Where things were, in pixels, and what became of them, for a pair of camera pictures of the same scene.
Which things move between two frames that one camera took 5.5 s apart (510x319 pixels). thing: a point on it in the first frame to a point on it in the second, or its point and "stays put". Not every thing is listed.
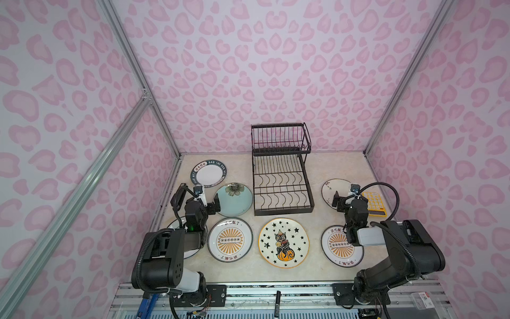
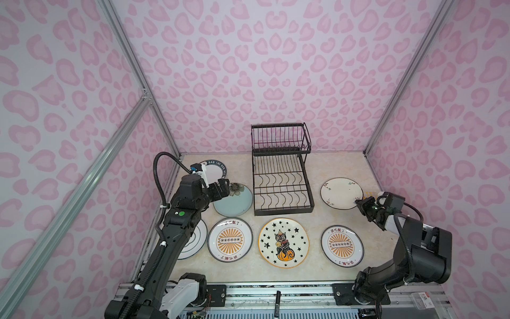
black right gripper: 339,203 to 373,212
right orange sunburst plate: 337,249 stays put
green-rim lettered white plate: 208,173 stays put
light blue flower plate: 236,199 stays put
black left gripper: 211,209 to 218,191
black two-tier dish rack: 281,181 stays put
